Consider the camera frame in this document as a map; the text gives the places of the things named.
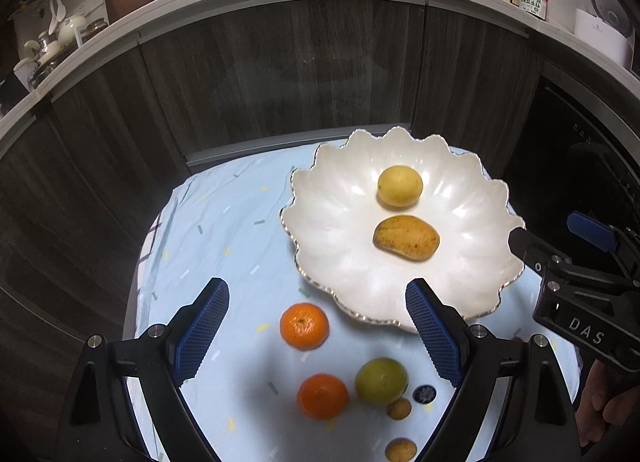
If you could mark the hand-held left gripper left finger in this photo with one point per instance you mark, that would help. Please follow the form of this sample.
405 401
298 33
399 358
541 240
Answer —
202 332

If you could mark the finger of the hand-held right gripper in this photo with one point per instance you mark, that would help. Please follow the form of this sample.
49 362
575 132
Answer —
525 242
592 232

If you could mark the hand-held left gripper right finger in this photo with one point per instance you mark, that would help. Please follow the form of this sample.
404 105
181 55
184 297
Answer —
432 332

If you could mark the dark blue blueberry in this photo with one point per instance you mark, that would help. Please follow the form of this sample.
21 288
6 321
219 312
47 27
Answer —
424 394

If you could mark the green round citrus fruit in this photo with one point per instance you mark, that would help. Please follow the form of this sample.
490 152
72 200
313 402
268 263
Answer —
381 381

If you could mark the orange mandarin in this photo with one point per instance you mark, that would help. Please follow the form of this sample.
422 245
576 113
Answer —
304 326
322 396

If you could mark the white scalloped plate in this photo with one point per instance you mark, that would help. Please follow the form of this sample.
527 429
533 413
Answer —
340 222

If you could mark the person's right hand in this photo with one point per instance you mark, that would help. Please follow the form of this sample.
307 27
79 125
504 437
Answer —
610 407

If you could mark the black built-in appliance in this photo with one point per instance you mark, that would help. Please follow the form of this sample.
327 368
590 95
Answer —
575 152

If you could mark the small brown longan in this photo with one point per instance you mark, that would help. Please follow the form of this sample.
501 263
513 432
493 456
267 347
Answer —
399 409
400 449

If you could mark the yellow brown mango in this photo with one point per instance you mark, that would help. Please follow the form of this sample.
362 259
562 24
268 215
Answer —
405 238

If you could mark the light blue patterned tablecloth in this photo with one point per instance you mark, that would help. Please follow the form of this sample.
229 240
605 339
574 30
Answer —
225 222

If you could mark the yellow lemon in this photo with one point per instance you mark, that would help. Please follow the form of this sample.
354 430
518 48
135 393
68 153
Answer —
400 186

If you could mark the dark wood cabinet door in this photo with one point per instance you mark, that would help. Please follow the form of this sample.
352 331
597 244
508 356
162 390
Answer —
475 82
280 72

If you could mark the white rice cooker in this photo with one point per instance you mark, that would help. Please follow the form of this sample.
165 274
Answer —
602 32

